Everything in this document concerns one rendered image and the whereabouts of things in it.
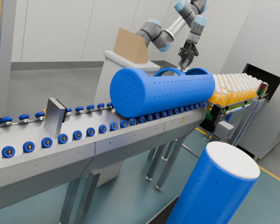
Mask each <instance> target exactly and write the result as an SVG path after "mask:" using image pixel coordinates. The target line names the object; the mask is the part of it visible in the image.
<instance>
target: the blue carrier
mask: <svg viewBox="0 0 280 224"><path fill-rule="evenodd" d="M169 70H170V71H173V72H175V73H176V74H177V75H178V76H162V75H163V74H164V73H165V72H167V71H169ZM214 91H215V80H214V77H213V75H212V74H211V72H209V71H208V70H207V69H204V68H191V69H189V70H188V71H186V72H185V73H184V72H183V71H181V70H179V69H177V68H163V69H161V70H159V71H158V72H157V73H156V74H155V75H154V76H151V77H148V75H147V74H146V73H145V72H144V71H142V70H141V69H139V68H122V69H120V70H119V71H117V72H116V73H115V75H114V76H113V78H112V81H111V84H110V99H111V102H112V105H113V107H114V108H115V110H116V111H117V112H118V113H119V114H120V115H121V116H123V117H126V118H134V117H138V116H144V115H147V114H152V113H156V112H161V111H166V110H169V109H174V108H179V107H183V106H187V105H191V104H197V103H201V102H205V101H207V100H208V99H209V98H210V97H211V96H212V95H213V93H214Z"/></svg>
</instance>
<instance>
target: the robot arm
mask: <svg viewBox="0 0 280 224"><path fill-rule="evenodd" d="M208 6H209V1H208V0H177V1H176V3H175V4H174V8H175V9H176V11H177V12H178V13H179V14H180V15H179V16H178V18H177V19H176V20H175V21H174V22H173V23H172V24H171V25H170V26H169V27H168V29H167V30H163V31H162V30H161V28H162V26H161V24H160V22H159V21H157V20H155V19H149V20H148V21H147V22H145V24H144V25H143V27H142V28H141V29H140V30H139V31H138V32H137V33H135V34H136V35H138V36H141V37H143V39H144V42H145V45H146V48H148V45H149V43H150V41H151V42H152V43H153V44H154V45H155V46H156V47H157V49H159V50H160V51H161V52H165V51H167V50H168V49H170V48H171V47H172V46H173V41H174V37H175V36H176V35H177V34H178V33H179V32H180V31H181V29H182V28H183V27H184V26H185V25H186V24H188V27H189V28H191V30H190V33H189V35H188V39H187V40H186V41H185V43H184V46H183V48H180V50H181V52H180V50H179V52H180V53H178V55H179V56H181V61H179V62H178V65H180V70H181V71H183V70H184V69H186V68H187V67H188V66H189V65H190V64H191V63H192V61H193V58H194V56H198V55H199V53H198V51H197V48H196V46H195V45H194V44H197V43H198V41H199V39H200V36H201V34H202V31H203V29H204V27H205V25H206V22H207V18H205V17H202V16H199V15H200V14H202V13H203V12H204V11H205V10H206V9H207V8H208ZM186 59H187V60H186Z"/></svg>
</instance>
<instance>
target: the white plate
mask: <svg viewBox="0 0 280 224"><path fill-rule="evenodd" d="M206 151H207V153H208V155H209V157H210V158H211V159H212V160H213V161H214V162H215V163H216V164H217V165H218V166H219V167H221V168H222V169H224V170H225V171H227V172H229V173H231V174H233V175H235V176H237V177H241V178H245V179H255V178H257V177H258V176H259V175H260V169H259V167H258V165H257V164H256V162H255V161H254V160H253V159H252V158H251V157H250V156H249V155H247V154H246V153H245V152H243V151H241V150H240V149H238V148H236V147H234V146H232V145H229V144H227V143H223V142H217V141H214V142H210V143H208V144H207V146H206Z"/></svg>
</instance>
